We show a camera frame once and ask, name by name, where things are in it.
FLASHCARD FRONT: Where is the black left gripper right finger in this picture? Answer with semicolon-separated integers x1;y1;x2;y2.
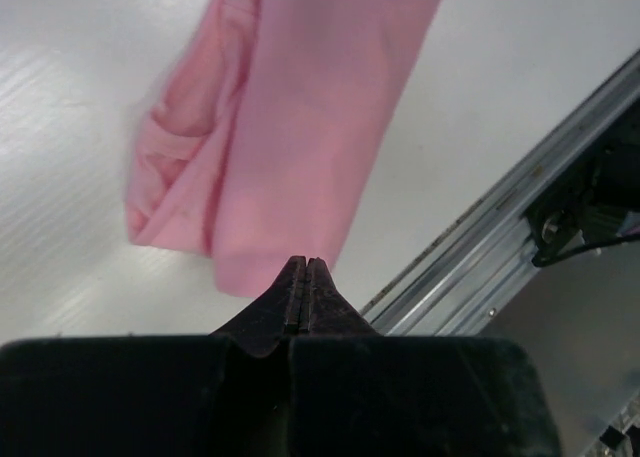
289;259;562;456

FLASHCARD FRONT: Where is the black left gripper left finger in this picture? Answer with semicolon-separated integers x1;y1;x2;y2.
1;257;306;456

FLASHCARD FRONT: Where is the pink t-shirt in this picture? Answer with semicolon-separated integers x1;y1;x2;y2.
125;0;441;297

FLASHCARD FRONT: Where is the aluminium mounting rail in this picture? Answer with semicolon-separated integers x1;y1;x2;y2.
362;54;639;335

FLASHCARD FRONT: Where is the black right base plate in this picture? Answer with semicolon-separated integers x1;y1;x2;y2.
522;136;640;268

